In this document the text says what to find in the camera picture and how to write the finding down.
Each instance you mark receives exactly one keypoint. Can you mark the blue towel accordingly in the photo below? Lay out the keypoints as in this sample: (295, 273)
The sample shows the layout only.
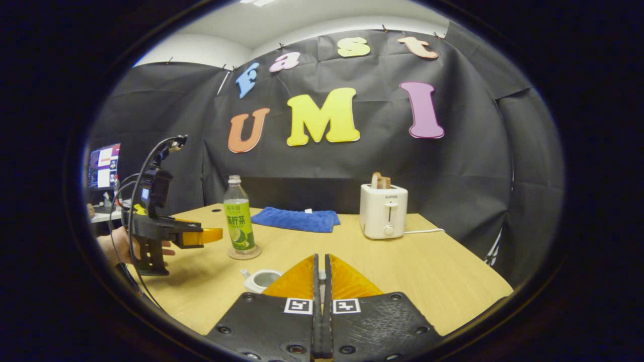
(297, 219)

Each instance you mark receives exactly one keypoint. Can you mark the green label water bottle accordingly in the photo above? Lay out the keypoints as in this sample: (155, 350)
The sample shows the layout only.
(239, 221)

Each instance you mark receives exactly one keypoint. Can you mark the white teacup lid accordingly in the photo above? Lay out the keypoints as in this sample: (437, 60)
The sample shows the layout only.
(322, 275)

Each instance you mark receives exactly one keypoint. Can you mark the white ceramic teacup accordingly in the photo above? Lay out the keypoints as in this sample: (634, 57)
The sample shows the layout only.
(259, 281)

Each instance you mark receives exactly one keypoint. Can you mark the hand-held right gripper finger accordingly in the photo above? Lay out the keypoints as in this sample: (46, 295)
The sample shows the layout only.
(317, 322)
(328, 322)

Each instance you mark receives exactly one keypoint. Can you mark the white toaster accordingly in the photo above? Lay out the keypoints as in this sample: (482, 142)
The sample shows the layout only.
(383, 211)

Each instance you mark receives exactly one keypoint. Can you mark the toast slice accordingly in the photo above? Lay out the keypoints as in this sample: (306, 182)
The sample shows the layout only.
(381, 181)

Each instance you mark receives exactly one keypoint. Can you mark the small red cap bottle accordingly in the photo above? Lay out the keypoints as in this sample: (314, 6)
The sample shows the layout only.
(116, 188)

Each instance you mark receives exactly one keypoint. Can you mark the computer monitor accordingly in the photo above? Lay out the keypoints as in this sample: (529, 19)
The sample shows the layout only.
(104, 166)

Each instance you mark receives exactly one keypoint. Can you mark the ceiling light panel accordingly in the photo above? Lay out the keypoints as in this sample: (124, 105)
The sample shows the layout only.
(257, 2)

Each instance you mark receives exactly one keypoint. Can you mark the white side desk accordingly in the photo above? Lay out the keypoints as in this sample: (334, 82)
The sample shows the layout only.
(108, 216)

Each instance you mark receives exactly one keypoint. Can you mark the black backdrop cloth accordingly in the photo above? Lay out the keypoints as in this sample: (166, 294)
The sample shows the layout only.
(453, 176)

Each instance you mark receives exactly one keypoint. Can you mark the round wooden coaster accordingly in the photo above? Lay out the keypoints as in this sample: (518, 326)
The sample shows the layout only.
(236, 255)

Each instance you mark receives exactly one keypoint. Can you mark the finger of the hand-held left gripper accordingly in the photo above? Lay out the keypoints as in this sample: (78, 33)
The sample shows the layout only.
(204, 237)
(188, 226)

